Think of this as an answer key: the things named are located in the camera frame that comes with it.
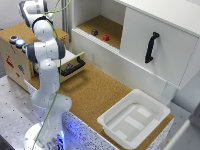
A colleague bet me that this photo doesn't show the purple block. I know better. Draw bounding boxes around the purple block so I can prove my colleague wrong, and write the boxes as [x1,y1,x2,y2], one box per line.
[91,29,99,37]

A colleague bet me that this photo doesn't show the white cabinet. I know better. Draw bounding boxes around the white cabinet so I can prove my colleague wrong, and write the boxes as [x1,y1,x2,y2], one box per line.
[70,0,200,108]

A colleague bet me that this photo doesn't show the wooden drawer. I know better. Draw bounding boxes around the wooden drawer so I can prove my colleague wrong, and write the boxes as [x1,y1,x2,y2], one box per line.
[57,50,87,84]

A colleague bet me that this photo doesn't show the white plastic box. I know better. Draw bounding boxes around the white plastic box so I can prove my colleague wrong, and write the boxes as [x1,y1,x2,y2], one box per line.
[96,88,172,150]

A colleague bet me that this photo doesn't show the white sliding door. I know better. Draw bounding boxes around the white sliding door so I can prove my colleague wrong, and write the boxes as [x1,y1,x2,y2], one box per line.
[118,6,200,91]

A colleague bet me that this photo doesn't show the green button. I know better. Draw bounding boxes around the green button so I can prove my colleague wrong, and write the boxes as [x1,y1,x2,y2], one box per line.
[21,43,29,52]

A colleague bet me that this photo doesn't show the wooden drawer box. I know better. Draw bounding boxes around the wooden drawer box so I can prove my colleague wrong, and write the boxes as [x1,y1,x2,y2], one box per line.
[0,21,71,92]

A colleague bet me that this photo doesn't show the blue button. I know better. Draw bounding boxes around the blue button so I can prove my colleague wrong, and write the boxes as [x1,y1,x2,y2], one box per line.
[15,38,26,49]

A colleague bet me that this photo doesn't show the red button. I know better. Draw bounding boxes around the red button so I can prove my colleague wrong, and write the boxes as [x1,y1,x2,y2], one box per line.
[8,34,19,45]

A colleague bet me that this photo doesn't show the black drawer handle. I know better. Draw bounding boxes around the black drawer handle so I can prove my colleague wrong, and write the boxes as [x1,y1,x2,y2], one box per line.
[60,56,87,77]

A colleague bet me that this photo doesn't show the green cable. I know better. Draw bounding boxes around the green cable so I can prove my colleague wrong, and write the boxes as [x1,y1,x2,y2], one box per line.
[31,0,72,150]

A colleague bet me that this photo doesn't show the black door handle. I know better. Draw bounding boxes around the black door handle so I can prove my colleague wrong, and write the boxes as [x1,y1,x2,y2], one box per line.
[144,31,161,65]

